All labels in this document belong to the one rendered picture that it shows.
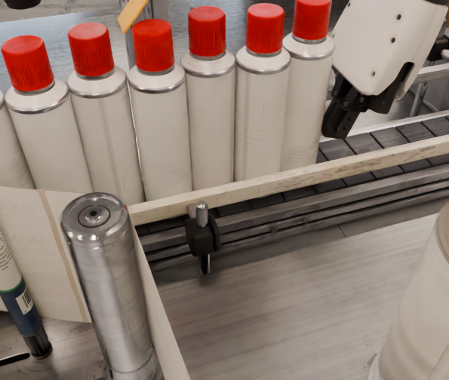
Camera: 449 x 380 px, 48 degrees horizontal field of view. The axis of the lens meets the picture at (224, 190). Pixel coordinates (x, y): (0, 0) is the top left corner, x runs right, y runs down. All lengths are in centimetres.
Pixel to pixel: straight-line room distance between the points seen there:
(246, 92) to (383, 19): 14
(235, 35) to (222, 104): 53
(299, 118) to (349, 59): 8
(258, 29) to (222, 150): 13
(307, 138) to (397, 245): 14
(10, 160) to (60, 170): 4
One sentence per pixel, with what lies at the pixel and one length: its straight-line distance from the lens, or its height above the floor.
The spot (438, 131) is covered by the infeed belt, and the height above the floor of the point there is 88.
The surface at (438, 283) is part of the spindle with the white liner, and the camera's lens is 31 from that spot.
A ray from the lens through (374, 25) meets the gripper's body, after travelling 52.
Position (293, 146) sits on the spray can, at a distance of 55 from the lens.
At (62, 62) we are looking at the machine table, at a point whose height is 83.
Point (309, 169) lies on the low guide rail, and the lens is 55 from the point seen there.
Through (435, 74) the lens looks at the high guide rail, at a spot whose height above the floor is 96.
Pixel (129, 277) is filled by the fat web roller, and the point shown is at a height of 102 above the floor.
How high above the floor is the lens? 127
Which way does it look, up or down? 43 degrees down
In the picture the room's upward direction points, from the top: straight up
